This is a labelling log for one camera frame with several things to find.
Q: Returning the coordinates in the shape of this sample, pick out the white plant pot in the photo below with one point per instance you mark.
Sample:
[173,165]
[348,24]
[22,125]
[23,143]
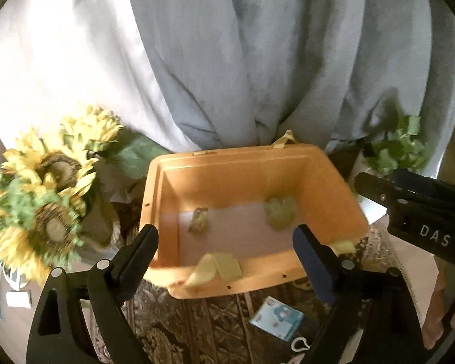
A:
[371,212]

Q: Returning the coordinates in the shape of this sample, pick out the grey-green ribbed vase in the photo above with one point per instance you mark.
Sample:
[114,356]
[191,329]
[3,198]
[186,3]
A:
[98,220]

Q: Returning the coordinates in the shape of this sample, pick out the green potted plant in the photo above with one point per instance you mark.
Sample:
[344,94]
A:
[398,151]

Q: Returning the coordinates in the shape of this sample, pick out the greenish cloth piece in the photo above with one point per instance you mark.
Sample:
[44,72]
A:
[281,212]
[199,220]

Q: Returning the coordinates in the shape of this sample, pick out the wide grey curtain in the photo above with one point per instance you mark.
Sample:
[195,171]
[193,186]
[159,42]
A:
[250,45]

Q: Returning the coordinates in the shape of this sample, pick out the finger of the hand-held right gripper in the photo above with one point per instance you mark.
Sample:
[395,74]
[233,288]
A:
[428,185]
[371,187]

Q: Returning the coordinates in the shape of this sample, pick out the beige curtain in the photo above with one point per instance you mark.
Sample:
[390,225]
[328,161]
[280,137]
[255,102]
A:
[68,53]

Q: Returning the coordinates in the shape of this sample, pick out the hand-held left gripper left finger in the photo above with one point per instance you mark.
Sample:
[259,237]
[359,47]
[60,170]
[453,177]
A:
[144,246]

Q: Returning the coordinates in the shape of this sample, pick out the white remote control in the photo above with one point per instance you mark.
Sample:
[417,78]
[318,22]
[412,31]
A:
[19,298]

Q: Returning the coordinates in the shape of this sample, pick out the orange plastic crate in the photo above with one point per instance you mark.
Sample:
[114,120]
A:
[250,182]

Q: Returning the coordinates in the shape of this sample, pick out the patterned paisley rug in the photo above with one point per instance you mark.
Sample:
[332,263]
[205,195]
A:
[212,330]

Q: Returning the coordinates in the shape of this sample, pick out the person's right hand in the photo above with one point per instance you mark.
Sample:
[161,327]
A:
[438,322]

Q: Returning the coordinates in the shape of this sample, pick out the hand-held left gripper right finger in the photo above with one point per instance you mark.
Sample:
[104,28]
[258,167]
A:
[314,265]

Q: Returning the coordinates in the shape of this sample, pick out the artificial sunflower bouquet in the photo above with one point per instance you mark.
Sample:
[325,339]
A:
[34,197]

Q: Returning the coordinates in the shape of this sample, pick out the blue white tissue packet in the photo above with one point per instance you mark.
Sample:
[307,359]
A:
[276,316]

